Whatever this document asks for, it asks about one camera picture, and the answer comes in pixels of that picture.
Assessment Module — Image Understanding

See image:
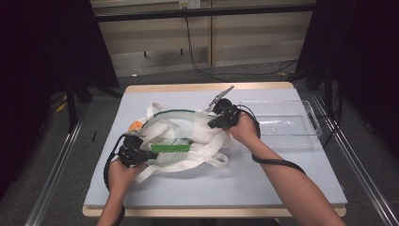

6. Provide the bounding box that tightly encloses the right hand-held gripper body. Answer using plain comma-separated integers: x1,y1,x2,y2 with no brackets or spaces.
209,85,242,126

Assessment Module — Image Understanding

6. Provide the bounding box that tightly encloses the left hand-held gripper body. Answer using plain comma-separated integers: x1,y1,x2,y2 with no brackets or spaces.
118,131,149,168

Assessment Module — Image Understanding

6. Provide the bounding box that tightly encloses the green and white packet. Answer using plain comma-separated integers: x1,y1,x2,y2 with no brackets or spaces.
150,139,193,154

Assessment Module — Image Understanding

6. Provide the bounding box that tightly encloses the white tote bag green print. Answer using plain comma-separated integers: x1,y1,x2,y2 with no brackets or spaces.
128,102,234,185

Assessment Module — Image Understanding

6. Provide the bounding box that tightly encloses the person's right hand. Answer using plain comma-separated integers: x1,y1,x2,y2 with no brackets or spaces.
224,114,261,149

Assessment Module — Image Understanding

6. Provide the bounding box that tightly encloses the person's left hand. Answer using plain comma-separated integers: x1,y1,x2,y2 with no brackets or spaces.
107,158,149,196

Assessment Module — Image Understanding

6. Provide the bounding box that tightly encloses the clear plastic tray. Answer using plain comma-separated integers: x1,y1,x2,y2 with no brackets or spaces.
238,99,324,150

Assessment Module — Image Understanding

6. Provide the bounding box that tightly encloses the black metal stand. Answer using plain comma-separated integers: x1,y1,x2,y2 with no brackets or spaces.
65,74,78,133

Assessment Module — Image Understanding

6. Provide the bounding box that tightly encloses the black horizontal bar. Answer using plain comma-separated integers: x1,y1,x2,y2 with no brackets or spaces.
93,4,318,23

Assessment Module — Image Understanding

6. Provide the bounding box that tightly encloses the black curtain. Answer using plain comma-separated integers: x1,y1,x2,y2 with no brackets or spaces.
0,0,120,199
295,0,399,158

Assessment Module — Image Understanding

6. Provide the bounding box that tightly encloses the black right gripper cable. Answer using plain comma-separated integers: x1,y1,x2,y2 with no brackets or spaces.
236,104,307,176

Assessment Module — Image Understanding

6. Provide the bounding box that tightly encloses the black hanging cable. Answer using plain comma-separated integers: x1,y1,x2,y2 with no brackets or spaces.
184,17,299,83

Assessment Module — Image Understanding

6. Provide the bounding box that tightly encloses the aluminium floor rail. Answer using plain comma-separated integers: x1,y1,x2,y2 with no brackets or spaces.
24,106,87,226
310,92,399,226

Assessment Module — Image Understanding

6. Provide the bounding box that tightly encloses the white wall socket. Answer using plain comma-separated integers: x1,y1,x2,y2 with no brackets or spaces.
178,0,201,9

